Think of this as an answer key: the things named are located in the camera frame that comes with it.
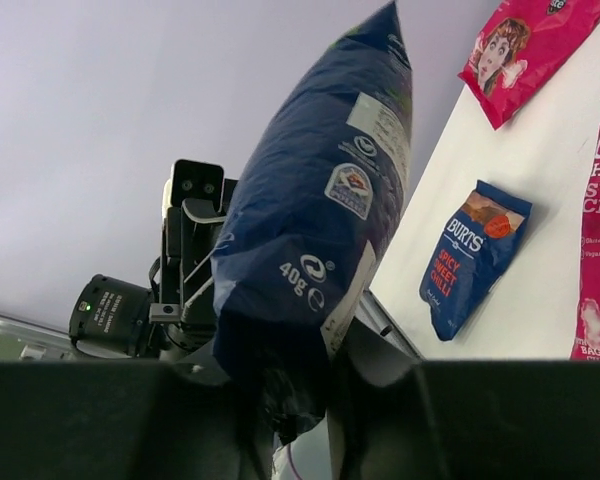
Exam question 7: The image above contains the blue Burts sea salt bag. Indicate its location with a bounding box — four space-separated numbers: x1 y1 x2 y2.
211 1 412 443

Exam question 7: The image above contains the aluminium mounting rail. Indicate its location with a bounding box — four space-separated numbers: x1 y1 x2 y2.
356 290 423 360

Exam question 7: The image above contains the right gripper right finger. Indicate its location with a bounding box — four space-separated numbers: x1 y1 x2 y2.
327 316 600 479

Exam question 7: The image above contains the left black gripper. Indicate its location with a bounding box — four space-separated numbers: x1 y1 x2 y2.
149 198 226 360

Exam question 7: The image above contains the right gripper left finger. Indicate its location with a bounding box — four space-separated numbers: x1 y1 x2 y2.
0 349 273 479

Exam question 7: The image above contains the pink Real chips bag far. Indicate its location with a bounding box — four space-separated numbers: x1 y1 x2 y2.
458 0 600 130

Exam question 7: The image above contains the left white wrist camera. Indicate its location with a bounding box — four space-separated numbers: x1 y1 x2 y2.
161 159 226 220

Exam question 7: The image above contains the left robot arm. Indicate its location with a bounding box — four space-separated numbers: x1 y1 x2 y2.
69 198 226 362

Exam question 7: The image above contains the blue Burts chilli bag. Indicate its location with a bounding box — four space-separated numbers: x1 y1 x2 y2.
419 180 532 342

